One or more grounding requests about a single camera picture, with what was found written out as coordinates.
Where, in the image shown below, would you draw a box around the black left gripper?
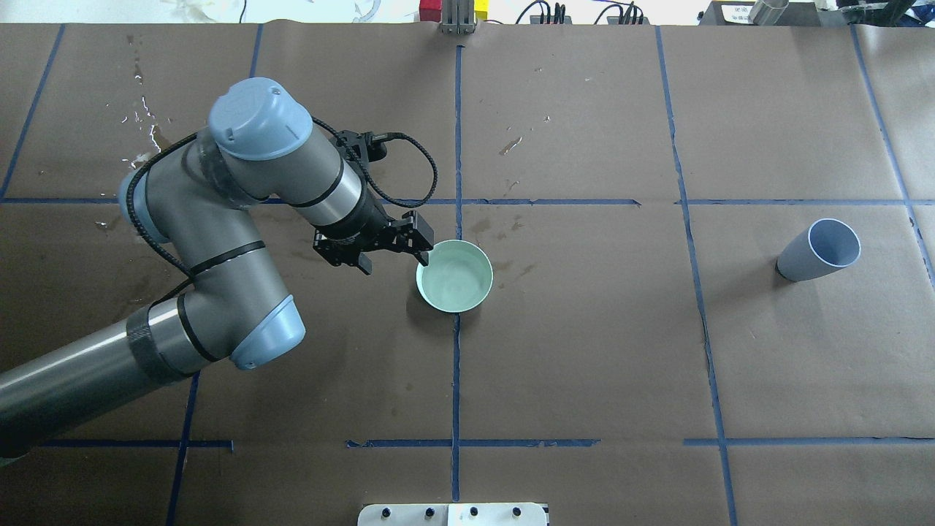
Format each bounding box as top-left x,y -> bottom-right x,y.
313,192 -> 435,275

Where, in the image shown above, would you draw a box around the mint green bowl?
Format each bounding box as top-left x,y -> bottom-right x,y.
415,240 -> 494,313

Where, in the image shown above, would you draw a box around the light blue plastic cup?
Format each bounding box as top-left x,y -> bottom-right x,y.
775,218 -> 862,282

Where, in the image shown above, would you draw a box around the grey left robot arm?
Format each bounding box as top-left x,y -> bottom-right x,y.
1,77 -> 435,465

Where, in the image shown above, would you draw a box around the red blue yellow blocks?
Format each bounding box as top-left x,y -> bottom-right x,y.
416,0 -> 490,24

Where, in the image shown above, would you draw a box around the small steel cup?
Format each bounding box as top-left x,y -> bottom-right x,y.
748,0 -> 790,26

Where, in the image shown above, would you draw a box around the aluminium frame post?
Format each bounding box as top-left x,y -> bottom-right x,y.
440,0 -> 478,34

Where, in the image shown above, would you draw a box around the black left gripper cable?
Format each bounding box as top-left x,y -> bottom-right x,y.
126,115 -> 439,311

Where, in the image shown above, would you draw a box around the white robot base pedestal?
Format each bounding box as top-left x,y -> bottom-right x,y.
357,502 -> 550,525

